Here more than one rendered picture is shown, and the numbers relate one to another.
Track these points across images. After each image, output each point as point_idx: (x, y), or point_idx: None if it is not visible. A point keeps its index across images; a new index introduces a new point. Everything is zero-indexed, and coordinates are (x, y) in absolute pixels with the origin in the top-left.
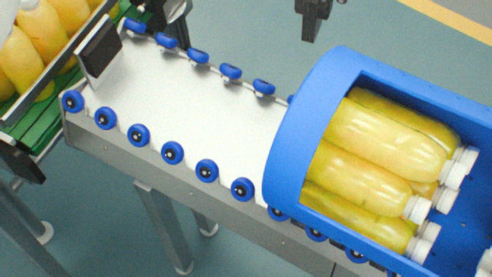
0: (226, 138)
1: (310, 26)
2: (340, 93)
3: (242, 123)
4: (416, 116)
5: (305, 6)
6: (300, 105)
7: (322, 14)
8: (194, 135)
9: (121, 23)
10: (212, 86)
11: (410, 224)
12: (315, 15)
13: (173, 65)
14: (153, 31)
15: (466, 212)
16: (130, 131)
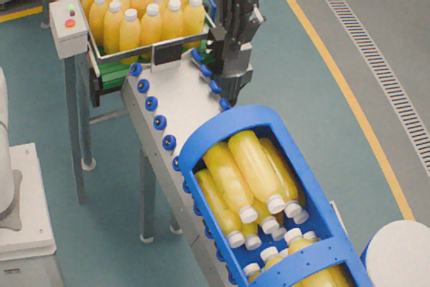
0: None
1: (226, 51)
2: (248, 123)
3: None
4: (285, 170)
5: (226, 38)
6: (224, 116)
7: (233, 48)
8: (180, 125)
9: (190, 50)
10: (210, 109)
11: (245, 229)
12: (229, 46)
13: (200, 86)
14: (213, 74)
15: (283, 249)
16: (148, 98)
